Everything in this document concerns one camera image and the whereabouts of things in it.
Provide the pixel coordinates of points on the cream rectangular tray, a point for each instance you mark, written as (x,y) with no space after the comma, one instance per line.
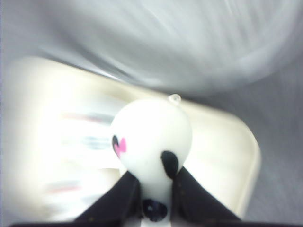
(56,156)

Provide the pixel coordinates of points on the stainless steel steamer pot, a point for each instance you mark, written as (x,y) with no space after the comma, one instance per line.
(194,46)

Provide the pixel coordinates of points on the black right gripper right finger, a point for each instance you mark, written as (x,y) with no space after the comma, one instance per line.
(194,206)

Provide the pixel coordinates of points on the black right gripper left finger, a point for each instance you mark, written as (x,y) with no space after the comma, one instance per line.
(119,207)

